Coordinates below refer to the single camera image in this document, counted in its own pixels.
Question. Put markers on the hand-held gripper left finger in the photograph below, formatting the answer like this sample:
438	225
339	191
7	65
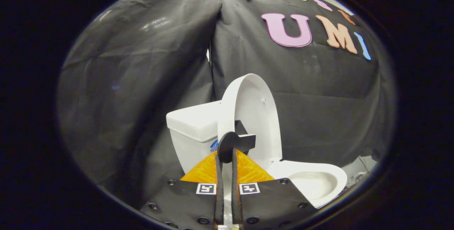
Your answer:
184	201

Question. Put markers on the white toilet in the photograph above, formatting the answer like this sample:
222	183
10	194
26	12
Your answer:
195	123

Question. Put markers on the white toilet lid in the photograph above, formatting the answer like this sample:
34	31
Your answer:
255	116

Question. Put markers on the black backdrop cloth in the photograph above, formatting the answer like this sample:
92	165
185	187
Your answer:
142	81

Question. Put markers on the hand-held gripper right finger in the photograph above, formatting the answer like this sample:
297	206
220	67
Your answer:
276	201

